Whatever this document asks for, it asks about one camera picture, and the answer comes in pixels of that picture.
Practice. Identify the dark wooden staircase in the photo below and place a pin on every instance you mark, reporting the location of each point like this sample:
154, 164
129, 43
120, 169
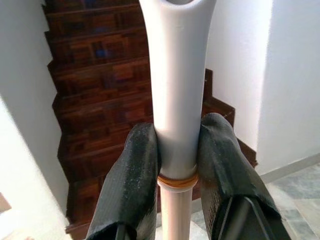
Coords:
100, 75

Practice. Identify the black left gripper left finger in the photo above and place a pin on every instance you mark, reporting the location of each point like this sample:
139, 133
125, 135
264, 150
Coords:
130, 187

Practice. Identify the grey skirting board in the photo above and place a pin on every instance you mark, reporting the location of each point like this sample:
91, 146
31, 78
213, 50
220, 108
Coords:
287, 168

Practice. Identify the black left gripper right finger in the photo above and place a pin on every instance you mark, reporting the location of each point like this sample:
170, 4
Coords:
225, 175

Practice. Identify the broom with grey grip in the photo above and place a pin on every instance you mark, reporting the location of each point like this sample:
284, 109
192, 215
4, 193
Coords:
175, 75

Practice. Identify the orange rubber band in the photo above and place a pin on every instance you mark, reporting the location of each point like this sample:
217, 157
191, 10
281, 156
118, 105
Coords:
175, 180

